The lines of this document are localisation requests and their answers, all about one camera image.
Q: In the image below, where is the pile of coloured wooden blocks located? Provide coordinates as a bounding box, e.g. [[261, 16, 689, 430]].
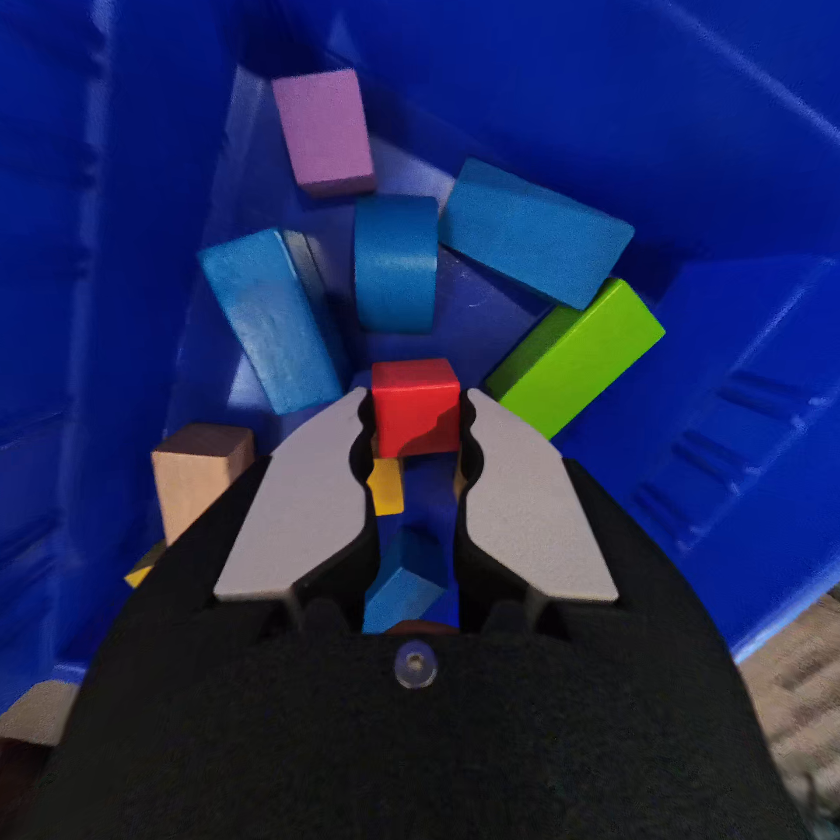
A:
[[125, 69, 666, 634]]

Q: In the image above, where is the red wooden block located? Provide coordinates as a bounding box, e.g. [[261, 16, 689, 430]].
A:
[[371, 359, 464, 460]]

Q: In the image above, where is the blue plastic bin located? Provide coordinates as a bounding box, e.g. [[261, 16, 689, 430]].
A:
[[0, 0, 840, 716]]

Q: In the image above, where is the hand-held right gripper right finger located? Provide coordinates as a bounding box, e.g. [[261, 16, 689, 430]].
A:
[[453, 388, 618, 607]]

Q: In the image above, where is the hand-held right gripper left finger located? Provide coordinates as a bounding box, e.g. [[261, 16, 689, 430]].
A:
[[213, 388, 382, 607]]

